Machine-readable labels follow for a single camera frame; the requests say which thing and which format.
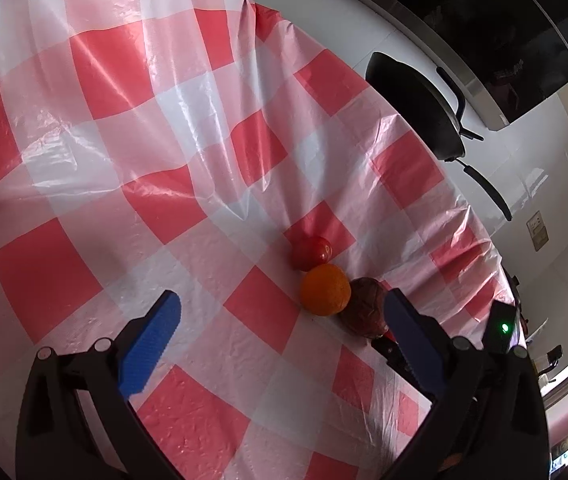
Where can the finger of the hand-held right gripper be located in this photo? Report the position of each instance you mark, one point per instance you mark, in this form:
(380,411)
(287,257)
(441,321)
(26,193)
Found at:
(386,350)

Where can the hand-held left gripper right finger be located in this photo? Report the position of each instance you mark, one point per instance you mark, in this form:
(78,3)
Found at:
(413,345)

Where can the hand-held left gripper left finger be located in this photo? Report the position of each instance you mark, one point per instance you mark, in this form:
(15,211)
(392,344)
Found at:
(154,345)

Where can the dark brown passion fruit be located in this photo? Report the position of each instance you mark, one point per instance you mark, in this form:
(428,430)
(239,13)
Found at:
(363,307)

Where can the orange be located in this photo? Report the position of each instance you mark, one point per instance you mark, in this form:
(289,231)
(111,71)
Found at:
(325,290)

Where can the red tomato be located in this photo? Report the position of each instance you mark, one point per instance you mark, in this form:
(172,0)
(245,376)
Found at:
(311,252)

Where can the red checkered plastic tablecloth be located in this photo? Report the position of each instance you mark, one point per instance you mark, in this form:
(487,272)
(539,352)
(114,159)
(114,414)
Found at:
(114,160)

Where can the dark glass panel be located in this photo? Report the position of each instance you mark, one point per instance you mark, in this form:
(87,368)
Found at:
(513,35)

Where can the wall socket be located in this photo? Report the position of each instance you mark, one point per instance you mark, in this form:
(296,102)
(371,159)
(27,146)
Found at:
(537,230)

